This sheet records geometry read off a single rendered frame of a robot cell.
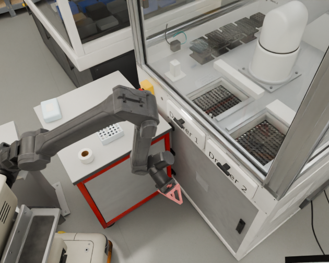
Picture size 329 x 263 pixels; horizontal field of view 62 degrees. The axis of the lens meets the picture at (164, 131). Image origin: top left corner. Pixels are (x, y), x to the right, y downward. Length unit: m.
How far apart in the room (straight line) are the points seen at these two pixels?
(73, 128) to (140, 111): 0.19
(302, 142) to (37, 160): 0.74
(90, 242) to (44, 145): 1.03
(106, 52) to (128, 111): 1.26
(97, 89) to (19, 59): 2.12
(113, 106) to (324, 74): 0.48
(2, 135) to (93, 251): 0.82
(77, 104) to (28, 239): 0.93
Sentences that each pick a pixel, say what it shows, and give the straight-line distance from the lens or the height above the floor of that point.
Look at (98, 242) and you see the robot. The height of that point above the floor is 0.28.
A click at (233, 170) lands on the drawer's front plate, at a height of 0.90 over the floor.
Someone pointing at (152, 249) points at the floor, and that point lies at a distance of 1.97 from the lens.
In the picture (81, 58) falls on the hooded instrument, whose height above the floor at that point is 0.89.
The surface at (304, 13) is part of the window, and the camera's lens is 0.71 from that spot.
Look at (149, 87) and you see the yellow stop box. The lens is 1.49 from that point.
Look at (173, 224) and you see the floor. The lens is 2.02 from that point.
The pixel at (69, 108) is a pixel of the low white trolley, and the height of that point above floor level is 0.76.
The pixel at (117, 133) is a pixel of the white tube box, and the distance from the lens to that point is 1.44.
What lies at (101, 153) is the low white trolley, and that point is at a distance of 1.43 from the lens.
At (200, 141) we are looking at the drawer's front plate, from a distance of 1.27.
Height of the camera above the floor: 1.89
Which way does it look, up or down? 51 degrees down
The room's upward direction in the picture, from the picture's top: 4 degrees counter-clockwise
